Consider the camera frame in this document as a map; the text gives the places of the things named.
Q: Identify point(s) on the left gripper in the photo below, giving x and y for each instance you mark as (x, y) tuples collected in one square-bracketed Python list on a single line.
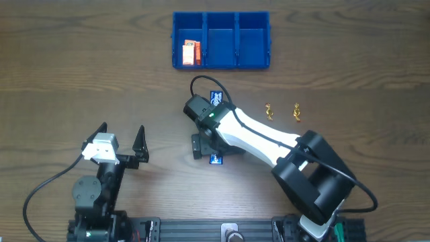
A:
[(127, 162)]

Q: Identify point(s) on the blue candy pack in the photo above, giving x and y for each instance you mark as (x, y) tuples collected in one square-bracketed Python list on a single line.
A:
[(216, 97), (216, 160)]

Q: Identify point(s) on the gold candy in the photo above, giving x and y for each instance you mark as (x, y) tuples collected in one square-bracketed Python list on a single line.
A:
[(297, 112), (269, 112)]

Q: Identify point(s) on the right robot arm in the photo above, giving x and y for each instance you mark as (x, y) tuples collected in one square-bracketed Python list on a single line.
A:
[(255, 134)]

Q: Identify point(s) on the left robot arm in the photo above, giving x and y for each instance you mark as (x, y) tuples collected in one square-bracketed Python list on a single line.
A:
[(86, 190)]

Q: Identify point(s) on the blue tray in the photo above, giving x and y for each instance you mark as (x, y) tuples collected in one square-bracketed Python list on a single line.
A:
[(220, 47)]

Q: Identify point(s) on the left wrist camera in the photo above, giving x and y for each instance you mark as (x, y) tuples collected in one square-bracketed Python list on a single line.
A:
[(102, 148)]

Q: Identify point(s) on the mounting rail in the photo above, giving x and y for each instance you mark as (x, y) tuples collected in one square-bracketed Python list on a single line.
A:
[(195, 230)]

